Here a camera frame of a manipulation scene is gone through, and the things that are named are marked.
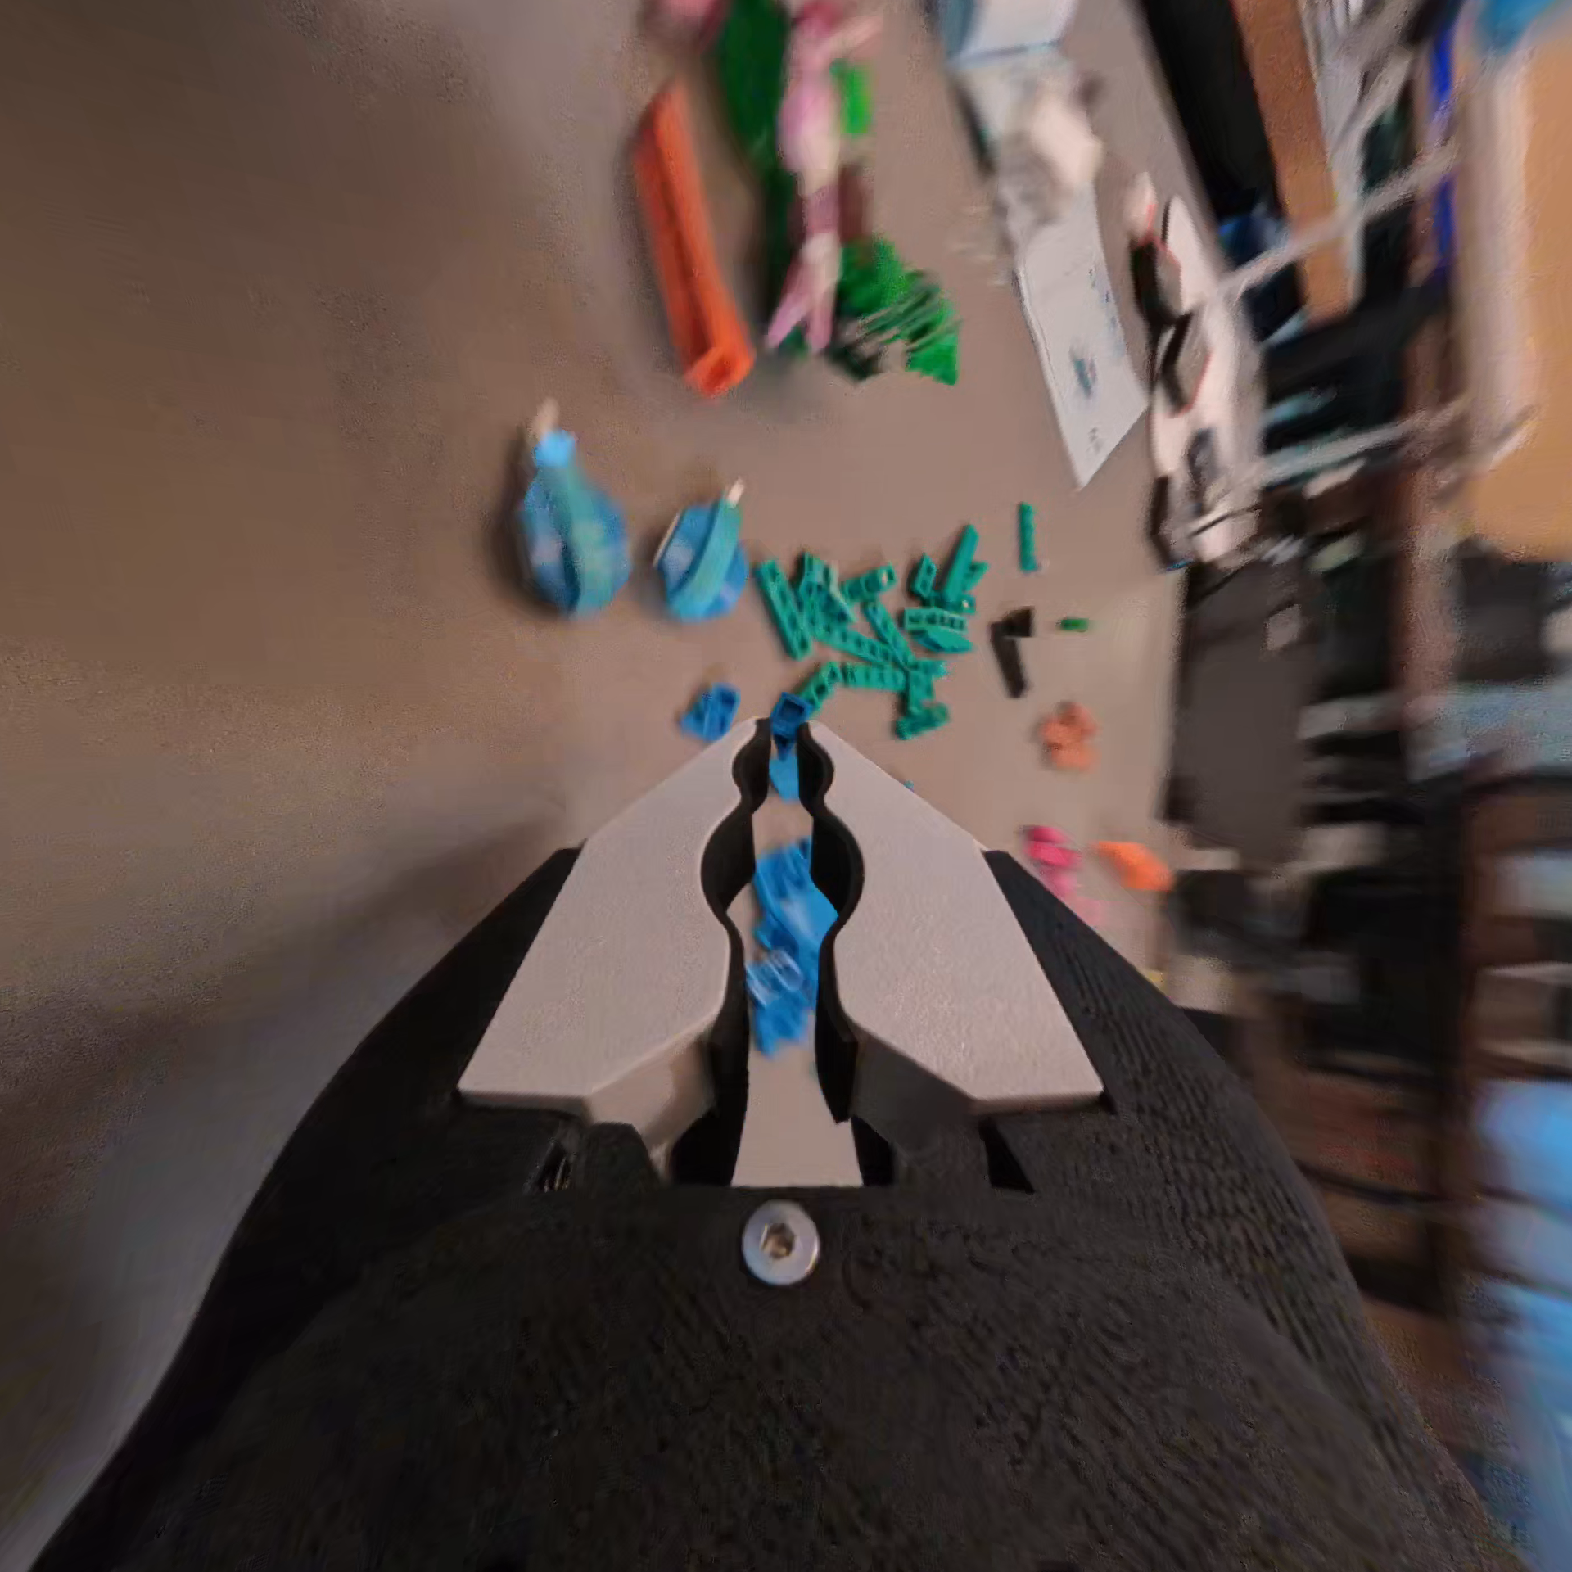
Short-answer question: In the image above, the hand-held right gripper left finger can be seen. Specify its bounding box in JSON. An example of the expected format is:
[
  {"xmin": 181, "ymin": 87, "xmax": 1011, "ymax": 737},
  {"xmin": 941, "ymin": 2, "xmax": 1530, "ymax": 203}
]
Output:
[{"xmin": 459, "ymin": 717, "xmax": 754, "ymax": 1187}]

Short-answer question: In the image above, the small blue lego brick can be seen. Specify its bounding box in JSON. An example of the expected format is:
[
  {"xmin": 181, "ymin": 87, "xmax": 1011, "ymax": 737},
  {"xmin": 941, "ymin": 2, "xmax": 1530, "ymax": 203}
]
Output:
[{"xmin": 768, "ymin": 692, "xmax": 814, "ymax": 801}]

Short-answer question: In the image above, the orange lego brick separator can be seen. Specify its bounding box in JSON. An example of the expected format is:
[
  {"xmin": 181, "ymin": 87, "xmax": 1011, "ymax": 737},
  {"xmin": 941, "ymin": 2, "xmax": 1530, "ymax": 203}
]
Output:
[{"xmin": 628, "ymin": 80, "xmax": 757, "ymax": 398}]

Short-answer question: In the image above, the lego instruction booklet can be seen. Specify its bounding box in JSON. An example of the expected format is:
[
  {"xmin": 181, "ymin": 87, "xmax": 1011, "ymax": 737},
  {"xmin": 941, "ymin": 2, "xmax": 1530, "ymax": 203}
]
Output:
[{"xmin": 946, "ymin": 0, "xmax": 1156, "ymax": 491}]

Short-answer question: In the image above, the white tray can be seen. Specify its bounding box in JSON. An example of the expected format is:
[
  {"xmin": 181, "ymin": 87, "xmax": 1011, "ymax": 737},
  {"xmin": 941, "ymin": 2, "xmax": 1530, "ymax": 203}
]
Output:
[{"xmin": 1124, "ymin": 172, "xmax": 1266, "ymax": 567}]

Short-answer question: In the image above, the blue lego fish assembly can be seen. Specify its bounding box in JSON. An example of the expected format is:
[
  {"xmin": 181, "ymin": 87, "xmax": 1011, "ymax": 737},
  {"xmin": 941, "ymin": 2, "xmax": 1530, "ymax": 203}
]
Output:
[
  {"xmin": 510, "ymin": 399, "xmax": 634, "ymax": 620},
  {"xmin": 651, "ymin": 479, "xmax": 752, "ymax": 625}
]

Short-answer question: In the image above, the pile of blue lego pieces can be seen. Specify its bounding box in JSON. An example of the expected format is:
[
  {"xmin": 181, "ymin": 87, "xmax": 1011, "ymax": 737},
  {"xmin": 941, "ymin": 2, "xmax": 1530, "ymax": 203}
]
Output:
[{"xmin": 743, "ymin": 838, "xmax": 821, "ymax": 1059}]

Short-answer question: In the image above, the green lego flower model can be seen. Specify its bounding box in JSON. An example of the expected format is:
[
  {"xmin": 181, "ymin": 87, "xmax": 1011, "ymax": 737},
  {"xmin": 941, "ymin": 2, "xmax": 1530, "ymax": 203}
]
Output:
[{"xmin": 639, "ymin": 0, "xmax": 966, "ymax": 387}]

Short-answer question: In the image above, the wooden table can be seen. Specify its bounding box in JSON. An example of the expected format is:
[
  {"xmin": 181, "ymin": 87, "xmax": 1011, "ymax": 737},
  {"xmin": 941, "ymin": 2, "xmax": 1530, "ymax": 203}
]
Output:
[{"xmin": 1229, "ymin": 0, "xmax": 1359, "ymax": 324}]

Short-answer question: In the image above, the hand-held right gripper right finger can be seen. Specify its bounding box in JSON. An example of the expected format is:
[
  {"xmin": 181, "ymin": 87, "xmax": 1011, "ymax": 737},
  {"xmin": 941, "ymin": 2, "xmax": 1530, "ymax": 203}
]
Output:
[{"xmin": 800, "ymin": 719, "xmax": 1106, "ymax": 1125}]

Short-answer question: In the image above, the pile of teal lego pieces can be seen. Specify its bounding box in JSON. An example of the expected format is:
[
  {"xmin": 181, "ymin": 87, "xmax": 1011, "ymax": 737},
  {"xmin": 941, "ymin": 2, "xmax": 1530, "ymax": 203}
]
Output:
[{"xmin": 752, "ymin": 526, "xmax": 985, "ymax": 741}]

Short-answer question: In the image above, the pile of pink lego pieces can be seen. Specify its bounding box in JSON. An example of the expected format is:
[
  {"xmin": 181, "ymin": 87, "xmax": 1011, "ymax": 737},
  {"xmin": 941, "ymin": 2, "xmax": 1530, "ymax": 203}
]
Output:
[{"xmin": 1022, "ymin": 822, "xmax": 1106, "ymax": 929}]

